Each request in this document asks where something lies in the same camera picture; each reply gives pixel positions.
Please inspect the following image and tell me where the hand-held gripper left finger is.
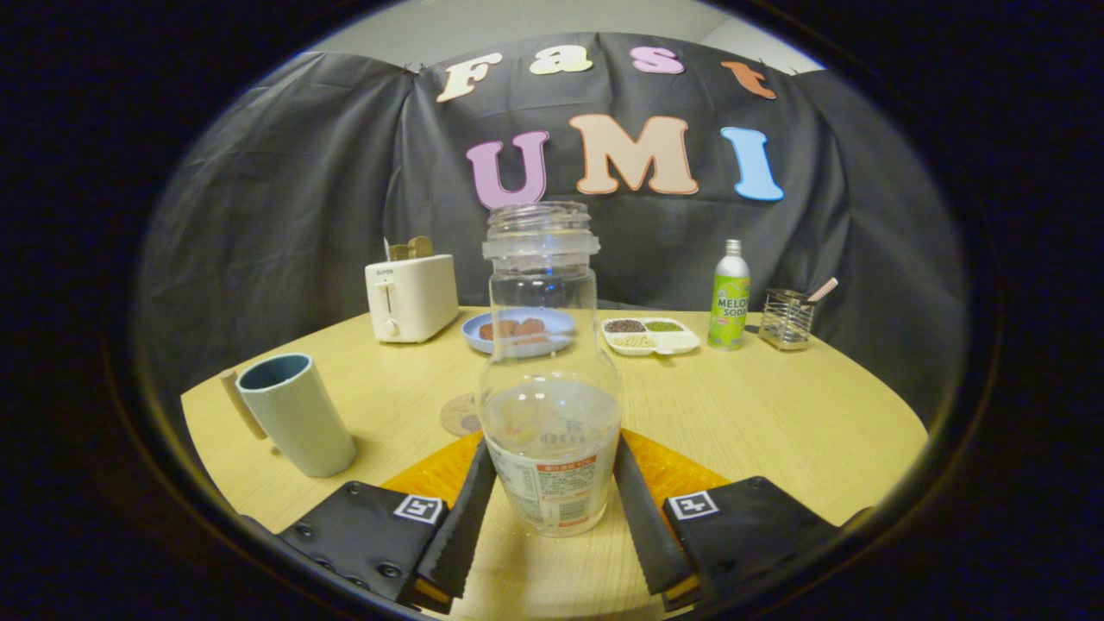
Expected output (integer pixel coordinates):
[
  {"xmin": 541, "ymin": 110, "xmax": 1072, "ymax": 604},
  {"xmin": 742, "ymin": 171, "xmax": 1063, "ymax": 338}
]
[{"xmin": 276, "ymin": 430, "xmax": 499, "ymax": 615}]

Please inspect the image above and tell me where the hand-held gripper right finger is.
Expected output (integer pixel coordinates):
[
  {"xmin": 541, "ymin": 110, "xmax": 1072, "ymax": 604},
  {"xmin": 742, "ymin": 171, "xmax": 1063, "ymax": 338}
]
[{"xmin": 612, "ymin": 428, "xmax": 872, "ymax": 612}]

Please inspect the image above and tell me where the round cork coaster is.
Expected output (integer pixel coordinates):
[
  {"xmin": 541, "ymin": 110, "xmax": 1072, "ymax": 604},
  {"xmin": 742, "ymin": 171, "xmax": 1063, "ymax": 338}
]
[{"xmin": 440, "ymin": 392, "xmax": 484, "ymax": 437}]

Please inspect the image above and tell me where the clear glass juice bottle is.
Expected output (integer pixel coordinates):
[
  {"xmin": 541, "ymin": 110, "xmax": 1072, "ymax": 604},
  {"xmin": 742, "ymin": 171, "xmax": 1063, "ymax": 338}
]
[{"xmin": 477, "ymin": 201, "xmax": 624, "ymax": 538}]

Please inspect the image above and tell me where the pale green cup wooden handle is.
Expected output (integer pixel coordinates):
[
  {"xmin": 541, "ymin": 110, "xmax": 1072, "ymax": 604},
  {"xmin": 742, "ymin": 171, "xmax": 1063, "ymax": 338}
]
[{"xmin": 220, "ymin": 352, "xmax": 357, "ymax": 479}]

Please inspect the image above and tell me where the green soda bottle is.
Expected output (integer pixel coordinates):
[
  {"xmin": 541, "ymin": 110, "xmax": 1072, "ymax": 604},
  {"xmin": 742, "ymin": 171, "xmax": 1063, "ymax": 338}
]
[{"xmin": 707, "ymin": 239, "xmax": 751, "ymax": 350}]

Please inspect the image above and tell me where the wooden table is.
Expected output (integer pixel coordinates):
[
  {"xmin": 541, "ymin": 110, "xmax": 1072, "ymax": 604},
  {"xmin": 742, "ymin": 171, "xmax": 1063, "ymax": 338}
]
[{"xmin": 179, "ymin": 306, "xmax": 931, "ymax": 621}]

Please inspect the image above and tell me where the white divided dish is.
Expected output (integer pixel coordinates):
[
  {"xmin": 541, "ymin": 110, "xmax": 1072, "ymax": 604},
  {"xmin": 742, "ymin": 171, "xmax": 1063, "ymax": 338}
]
[{"xmin": 601, "ymin": 316, "xmax": 701, "ymax": 357}]

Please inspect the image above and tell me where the blue plate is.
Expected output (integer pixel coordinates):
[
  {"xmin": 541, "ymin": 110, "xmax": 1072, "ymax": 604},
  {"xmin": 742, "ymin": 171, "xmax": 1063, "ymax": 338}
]
[{"xmin": 461, "ymin": 307, "xmax": 577, "ymax": 356}]

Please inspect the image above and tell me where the white toaster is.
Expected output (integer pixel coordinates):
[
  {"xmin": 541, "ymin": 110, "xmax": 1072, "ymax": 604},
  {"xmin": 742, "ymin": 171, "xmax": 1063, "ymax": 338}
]
[{"xmin": 365, "ymin": 254, "xmax": 460, "ymax": 344}]

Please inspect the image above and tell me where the black backdrop cloth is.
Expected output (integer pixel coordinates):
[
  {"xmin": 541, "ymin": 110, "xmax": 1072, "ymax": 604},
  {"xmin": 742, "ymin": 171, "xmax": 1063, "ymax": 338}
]
[{"xmin": 134, "ymin": 33, "xmax": 967, "ymax": 423}]

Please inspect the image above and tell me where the metal wire holder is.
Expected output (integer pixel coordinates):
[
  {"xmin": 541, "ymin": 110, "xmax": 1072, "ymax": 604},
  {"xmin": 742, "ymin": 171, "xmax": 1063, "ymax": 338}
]
[{"xmin": 759, "ymin": 289, "xmax": 816, "ymax": 351}]

